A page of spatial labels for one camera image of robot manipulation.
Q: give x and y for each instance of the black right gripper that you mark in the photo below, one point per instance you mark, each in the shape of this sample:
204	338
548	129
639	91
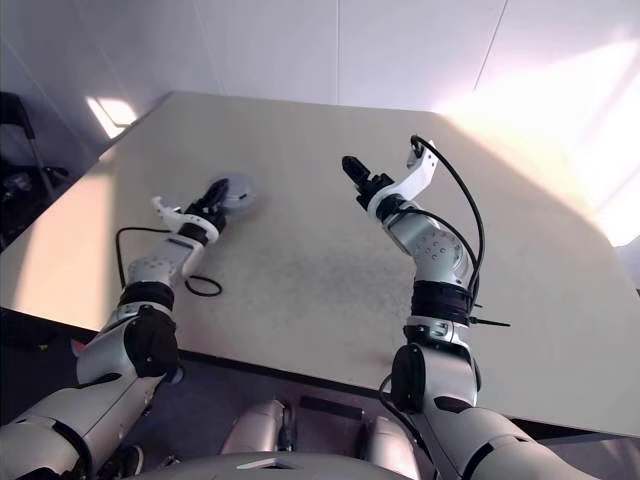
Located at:
374	184

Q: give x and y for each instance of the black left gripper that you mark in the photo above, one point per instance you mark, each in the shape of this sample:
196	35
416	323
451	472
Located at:
204	210

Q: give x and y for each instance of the smooth grey motor lid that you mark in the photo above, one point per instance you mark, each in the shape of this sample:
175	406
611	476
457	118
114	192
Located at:
242	186

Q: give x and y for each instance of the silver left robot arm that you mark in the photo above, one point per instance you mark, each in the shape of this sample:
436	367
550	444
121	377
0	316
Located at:
155	267

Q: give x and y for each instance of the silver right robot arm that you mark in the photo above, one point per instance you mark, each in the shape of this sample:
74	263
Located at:
435	250

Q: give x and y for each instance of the silver robot left thigh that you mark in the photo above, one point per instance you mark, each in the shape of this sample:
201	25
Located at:
260	425

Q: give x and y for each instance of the silver robot thigh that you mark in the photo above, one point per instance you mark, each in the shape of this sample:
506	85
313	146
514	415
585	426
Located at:
390	445
260	425

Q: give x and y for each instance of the silver robot right thigh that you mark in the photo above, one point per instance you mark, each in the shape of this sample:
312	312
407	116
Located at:
390	445

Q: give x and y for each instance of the grey robot torso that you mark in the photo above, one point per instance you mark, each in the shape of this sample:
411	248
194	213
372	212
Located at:
280	466

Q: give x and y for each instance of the black rounded foot shape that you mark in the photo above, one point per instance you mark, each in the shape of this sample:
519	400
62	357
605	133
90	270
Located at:
132	460

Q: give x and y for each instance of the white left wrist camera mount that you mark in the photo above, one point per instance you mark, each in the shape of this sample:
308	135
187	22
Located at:
172	212

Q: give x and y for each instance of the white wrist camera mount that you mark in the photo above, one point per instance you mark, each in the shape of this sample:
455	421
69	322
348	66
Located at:
417	180
172	212

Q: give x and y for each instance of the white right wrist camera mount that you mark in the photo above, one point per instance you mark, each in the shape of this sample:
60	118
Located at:
417	180

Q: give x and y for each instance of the black metal frame stand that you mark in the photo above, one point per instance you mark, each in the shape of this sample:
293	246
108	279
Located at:
22	160

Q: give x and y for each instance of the black bracket under table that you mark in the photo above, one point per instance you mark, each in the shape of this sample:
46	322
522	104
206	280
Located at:
330	406

